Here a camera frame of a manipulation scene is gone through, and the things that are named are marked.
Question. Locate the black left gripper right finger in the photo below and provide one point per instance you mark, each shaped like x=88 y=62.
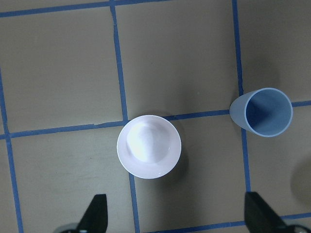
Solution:
x=259 y=217

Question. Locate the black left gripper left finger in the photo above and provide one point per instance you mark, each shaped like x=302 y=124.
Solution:
x=95 y=218

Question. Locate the light blue plastic cup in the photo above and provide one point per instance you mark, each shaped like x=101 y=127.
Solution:
x=266 y=112

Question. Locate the pink plastic bowl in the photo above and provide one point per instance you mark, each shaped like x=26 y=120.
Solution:
x=149 y=147

